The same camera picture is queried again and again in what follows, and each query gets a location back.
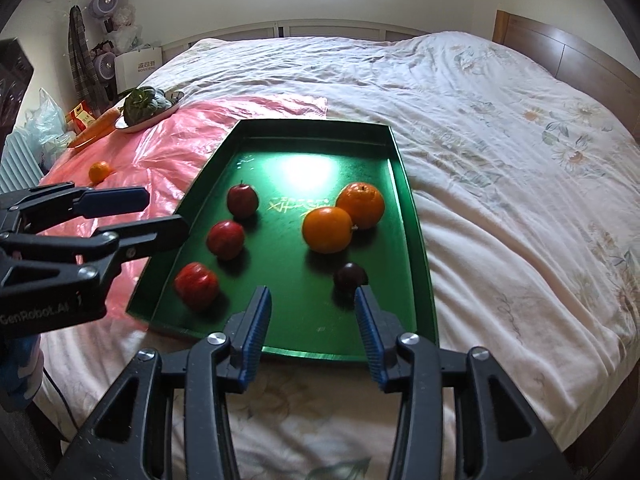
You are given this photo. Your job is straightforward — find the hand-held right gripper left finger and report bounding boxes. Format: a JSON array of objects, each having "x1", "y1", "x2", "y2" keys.
[{"x1": 52, "y1": 285, "x2": 273, "y2": 480}]

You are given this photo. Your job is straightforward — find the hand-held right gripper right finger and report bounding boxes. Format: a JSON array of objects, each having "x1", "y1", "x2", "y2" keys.
[{"x1": 354, "y1": 284, "x2": 573, "y2": 480}]

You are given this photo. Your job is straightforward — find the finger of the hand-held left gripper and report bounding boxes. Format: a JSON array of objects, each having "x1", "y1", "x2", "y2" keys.
[
  {"x1": 0, "y1": 214, "x2": 191, "y2": 282},
  {"x1": 0, "y1": 183, "x2": 151, "y2": 234}
]

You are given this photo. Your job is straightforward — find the large bright red apple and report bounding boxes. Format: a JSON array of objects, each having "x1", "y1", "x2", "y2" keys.
[{"x1": 173, "y1": 262, "x2": 220, "y2": 311}]

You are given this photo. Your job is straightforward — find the dark purple plum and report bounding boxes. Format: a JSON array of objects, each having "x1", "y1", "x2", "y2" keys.
[{"x1": 333, "y1": 262, "x2": 369, "y2": 296}]

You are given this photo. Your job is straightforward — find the green tray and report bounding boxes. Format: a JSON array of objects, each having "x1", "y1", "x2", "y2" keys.
[{"x1": 125, "y1": 119, "x2": 440, "y2": 365}]

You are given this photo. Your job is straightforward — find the small dark red apple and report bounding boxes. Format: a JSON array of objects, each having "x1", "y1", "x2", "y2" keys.
[{"x1": 226, "y1": 181, "x2": 260, "y2": 220}]

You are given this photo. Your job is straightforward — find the large orange with stem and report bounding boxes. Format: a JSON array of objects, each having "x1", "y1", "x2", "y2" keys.
[{"x1": 335, "y1": 182, "x2": 386, "y2": 231}]

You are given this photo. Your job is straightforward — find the pink plastic sheet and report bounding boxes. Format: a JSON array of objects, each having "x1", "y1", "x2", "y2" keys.
[{"x1": 37, "y1": 95, "x2": 328, "y2": 321}]

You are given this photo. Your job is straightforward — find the carrot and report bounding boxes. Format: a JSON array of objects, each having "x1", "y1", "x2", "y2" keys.
[{"x1": 67, "y1": 106, "x2": 122, "y2": 149}]

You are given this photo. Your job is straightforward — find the clear plastic bag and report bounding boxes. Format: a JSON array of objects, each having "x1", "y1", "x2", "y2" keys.
[{"x1": 42, "y1": 132, "x2": 76, "y2": 161}]

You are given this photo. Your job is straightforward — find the white round plate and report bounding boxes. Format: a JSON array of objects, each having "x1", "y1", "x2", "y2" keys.
[{"x1": 114, "y1": 91, "x2": 185, "y2": 134}]

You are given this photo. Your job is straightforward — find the yellow and red rice bag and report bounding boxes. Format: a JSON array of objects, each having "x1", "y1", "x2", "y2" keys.
[{"x1": 66, "y1": 101, "x2": 96, "y2": 131}]

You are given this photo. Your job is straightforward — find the green leafy vegetable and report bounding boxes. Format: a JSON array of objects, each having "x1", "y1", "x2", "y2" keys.
[{"x1": 122, "y1": 86, "x2": 177, "y2": 125}]

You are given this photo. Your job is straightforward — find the light blue ribbed suitcase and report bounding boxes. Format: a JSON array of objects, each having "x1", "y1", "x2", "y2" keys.
[{"x1": 0, "y1": 127, "x2": 46, "y2": 193}]

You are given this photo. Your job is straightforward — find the light blue plastic bag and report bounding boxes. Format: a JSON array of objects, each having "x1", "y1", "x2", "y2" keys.
[{"x1": 22, "y1": 87, "x2": 68, "y2": 136}]

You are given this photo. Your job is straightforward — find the small white fan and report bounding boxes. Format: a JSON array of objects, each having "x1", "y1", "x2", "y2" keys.
[
  {"x1": 91, "y1": 52, "x2": 119, "y2": 81},
  {"x1": 92, "y1": 0, "x2": 126, "y2": 21}
]

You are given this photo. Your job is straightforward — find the white paper bag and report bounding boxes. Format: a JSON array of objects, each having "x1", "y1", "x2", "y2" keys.
[{"x1": 114, "y1": 46, "x2": 163, "y2": 95}]

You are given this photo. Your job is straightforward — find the plaid scarf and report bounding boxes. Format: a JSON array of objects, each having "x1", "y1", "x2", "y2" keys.
[{"x1": 67, "y1": 5, "x2": 108, "y2": 111}]

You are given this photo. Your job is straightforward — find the dark furniture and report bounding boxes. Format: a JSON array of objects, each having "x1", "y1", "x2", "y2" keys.
[{"x1": 0, "y1": 37, "x2": 36, "y2": 126}]

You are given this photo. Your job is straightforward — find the white plastic bag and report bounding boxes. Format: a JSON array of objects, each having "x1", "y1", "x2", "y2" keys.
[{"x1": 107, "y1": 5, "x2": 143, "y2": 53}]

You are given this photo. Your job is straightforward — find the wooden headboard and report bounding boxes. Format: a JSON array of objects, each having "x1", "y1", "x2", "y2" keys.
[{"x1": 492, "y1": 9, "x2": 640, "y2": 136}]

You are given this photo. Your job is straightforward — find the white bed rail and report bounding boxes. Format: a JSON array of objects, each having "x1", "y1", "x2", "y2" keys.
[{"x1": 160, "y1": 20, "x2": 426, "y2": 53}]

